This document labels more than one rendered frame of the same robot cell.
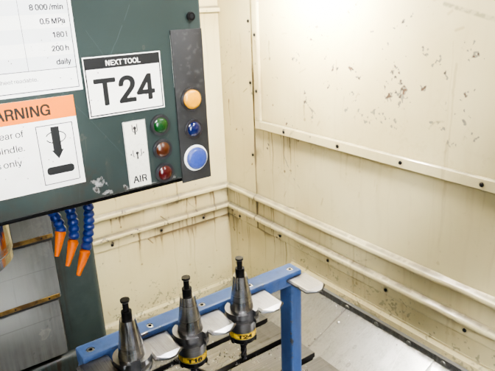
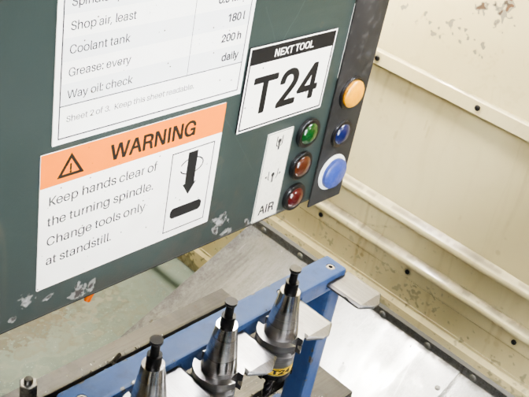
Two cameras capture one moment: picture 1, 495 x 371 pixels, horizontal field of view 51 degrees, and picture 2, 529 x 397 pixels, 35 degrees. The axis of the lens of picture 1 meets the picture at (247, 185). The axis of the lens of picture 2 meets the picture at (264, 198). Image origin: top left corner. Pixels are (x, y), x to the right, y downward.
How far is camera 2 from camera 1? 37 cm
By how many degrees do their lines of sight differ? 20
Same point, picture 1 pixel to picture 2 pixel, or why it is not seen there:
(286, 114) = not seen: outside the picture
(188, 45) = (371, 16)
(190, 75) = (360, 59)
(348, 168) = (386, 92)
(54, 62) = (220, 58)
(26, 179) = (144, 229)
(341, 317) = not seen: hidden behind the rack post
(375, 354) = (379, 357)
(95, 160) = (224, 191)
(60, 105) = (208, 120)
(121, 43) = (299, 20)
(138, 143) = (278, 161)
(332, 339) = not seen: hidden behind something
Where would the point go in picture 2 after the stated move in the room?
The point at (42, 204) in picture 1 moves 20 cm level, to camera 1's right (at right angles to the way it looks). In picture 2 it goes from (151, 258) to (397, 265)
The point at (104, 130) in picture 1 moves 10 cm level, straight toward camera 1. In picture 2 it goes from (246, 148) to (306, 220)
